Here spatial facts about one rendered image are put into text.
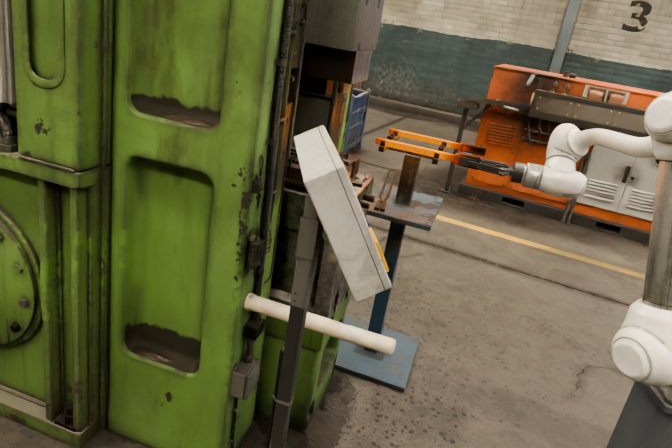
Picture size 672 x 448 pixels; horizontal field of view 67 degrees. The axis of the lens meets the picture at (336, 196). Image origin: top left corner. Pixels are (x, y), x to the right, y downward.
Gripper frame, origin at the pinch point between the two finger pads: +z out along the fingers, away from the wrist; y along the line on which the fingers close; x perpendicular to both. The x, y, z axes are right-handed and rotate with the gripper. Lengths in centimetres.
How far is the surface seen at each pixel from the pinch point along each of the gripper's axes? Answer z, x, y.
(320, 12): 48, 43, -51
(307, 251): 28, -8, -94
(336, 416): 24, -102, -35
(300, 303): 28, -21, -93
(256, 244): 48, -19, -76
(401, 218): 18.7, -26.1, -7.2
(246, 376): 46, -62, -76
